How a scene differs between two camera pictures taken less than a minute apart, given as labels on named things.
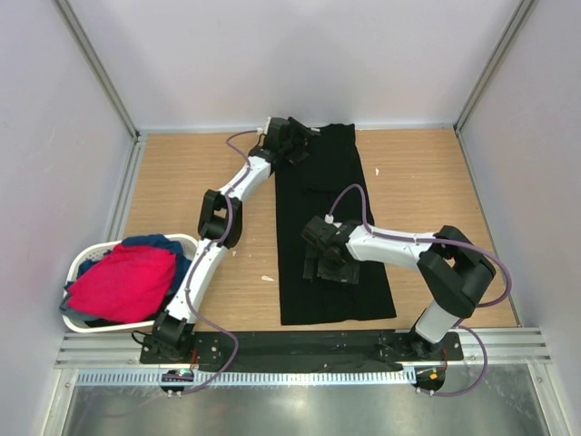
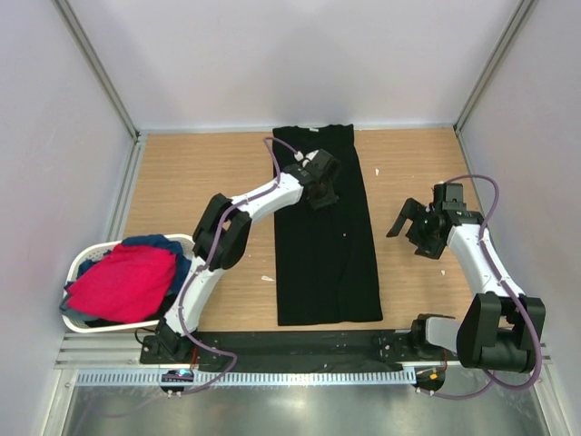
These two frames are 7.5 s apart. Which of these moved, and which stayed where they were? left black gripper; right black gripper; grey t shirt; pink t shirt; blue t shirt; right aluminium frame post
Moved: left black gripper; right black gripper
Stayed: right aluminium frame post; blue t shirt; grey t shirt; pink t shirt
